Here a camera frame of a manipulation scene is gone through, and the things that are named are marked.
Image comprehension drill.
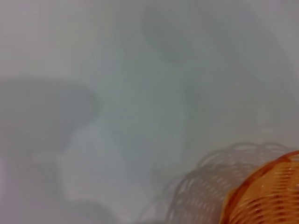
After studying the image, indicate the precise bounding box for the orange plastic woven basket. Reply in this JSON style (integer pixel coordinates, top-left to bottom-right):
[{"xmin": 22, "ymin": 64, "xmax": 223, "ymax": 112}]
[{"xmin": 219, "ymin": 150, "xmax": 299, "ymax": 224}]

